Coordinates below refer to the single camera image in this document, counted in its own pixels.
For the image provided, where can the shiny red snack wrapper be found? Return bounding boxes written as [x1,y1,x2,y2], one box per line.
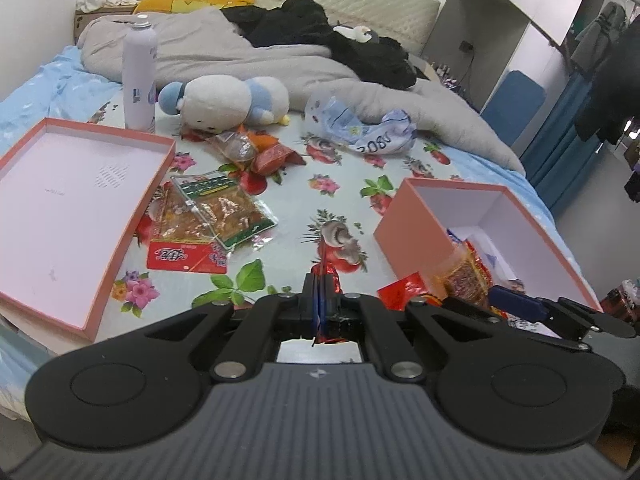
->
[311,240,348,344]

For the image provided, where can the blue kimchi snack bag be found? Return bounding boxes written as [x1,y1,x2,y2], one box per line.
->
[447,226,483,248]

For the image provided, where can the red sausage snack pack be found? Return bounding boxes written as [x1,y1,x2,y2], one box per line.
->
[250,143,306,177]

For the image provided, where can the black clothing pile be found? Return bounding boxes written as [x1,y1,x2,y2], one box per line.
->
[222,0,425,90]

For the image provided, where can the white blue plush toy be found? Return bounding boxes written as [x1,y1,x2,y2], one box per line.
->
[158,75,290,133]

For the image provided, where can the hanging dark clothes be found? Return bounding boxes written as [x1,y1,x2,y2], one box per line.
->
[570,1,639,144]

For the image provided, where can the black white plush toy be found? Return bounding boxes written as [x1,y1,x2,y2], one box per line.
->
[333,25,380,44]

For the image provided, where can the fruit pattern bed mat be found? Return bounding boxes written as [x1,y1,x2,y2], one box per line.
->
[108,112,462,322]

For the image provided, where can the crumpled blue white plastic bag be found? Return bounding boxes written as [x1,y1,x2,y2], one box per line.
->
[304,91,418,155]

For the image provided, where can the grey duvet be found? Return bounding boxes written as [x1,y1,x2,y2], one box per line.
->
[77,6,526,176]

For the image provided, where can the blue chair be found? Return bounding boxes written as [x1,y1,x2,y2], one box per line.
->
[480,70,547,145]

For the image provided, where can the orange clear snack pack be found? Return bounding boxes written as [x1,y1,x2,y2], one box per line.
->
[206,129,279,164]

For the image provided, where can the green pea cartilage snack pack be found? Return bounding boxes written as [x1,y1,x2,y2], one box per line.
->
[171,171,278,252]

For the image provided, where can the light blue bed sheet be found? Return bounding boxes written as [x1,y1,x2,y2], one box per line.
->
[1,46,122,154]

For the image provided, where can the pink box lid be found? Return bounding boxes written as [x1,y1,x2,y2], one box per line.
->
[1,118,176,340]

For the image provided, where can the red label snack pack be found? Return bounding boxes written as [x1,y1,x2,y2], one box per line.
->
[146,183,228,274]

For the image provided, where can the yellow pillow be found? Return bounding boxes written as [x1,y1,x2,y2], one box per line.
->
[134,0,256,14]

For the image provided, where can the pink box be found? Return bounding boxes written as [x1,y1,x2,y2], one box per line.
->
[374,178,600,310]

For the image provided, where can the white spray bottle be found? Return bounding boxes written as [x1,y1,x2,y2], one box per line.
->
[122,14,158,133]

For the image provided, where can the blue curtain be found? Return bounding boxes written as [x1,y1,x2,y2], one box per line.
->
[521,73,600,217]

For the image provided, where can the red dried tofu snack pack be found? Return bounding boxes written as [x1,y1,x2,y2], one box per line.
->
[378,240,504,318]

